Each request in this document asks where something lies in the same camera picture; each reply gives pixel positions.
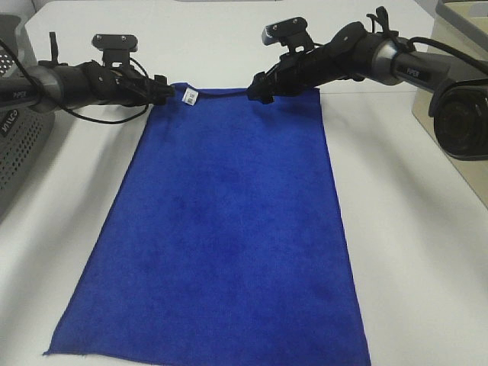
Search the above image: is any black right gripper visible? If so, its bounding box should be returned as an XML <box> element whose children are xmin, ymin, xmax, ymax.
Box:
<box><xmin>246</xmin><ymin>21</ymin><xmax>366</xmax><ymax>104</ymax></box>

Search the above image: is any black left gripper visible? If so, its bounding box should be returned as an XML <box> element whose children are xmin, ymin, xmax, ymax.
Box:
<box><xmin>82</xmin><ymin>61</ymin><xmax>175</xmax><ymax>107</ymax></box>

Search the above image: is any blue microfibre towel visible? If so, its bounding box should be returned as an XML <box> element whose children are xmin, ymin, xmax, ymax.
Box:
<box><xmin>48</xmin><ymin>83</ymin><xmax>371</xmax><ymax>365</ymax></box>

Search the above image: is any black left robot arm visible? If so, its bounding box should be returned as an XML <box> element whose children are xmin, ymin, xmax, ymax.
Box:
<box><xmin>1</xmin><ymin>61</ymin><xmax>175</xmax><ymax>114</ymax></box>

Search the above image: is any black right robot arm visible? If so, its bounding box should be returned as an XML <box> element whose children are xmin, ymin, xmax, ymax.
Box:
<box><xmin>247</xmin><ymin>22</ymin><xmax>487</xmax><ymax>161</ymax></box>

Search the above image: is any white back panel board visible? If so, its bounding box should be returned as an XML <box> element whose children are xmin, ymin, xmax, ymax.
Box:
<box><xmin>24</xmin><ymin>1</ymin><xmax>436</xmax><ymax>96</ymax></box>

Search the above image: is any grey perforated plastic basket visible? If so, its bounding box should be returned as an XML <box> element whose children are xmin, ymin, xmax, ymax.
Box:
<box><xmin>1</xmin><ymin>13</ymin><xmax>55</xmax><ymax>216</ymax></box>

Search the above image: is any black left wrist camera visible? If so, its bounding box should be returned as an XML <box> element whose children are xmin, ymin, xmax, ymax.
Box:
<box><xmin>91</xmin><ymin>34</ymin><xmax>138</xmax><ymax>67</ymax></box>

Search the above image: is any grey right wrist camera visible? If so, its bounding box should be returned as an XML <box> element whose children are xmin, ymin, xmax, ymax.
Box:
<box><xmin>262</xmin><ymin>17</ymin><xmax>315</xmax><ymax>53</ymax></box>

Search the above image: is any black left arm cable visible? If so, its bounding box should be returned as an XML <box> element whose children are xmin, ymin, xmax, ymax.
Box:
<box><xmin>0</xmin><ymin>32</ymin><xmax>169</xmax><ymax>125</ymax></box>

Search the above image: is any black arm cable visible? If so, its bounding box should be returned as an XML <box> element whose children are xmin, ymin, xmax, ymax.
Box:
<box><xmin>0</xmin><ymin>32</ymin><xmax>169</xmax><ymax>125</ymax></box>
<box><xmin>365</xmin><ymin>5</ymin><xmax>488</xmax><ymax>73</ymax></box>

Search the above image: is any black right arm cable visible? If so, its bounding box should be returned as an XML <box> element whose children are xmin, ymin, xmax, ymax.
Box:
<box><xmin>365</xmin><ymin>5</ymin><xmax>488</xmax><ymax>73</ymax></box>

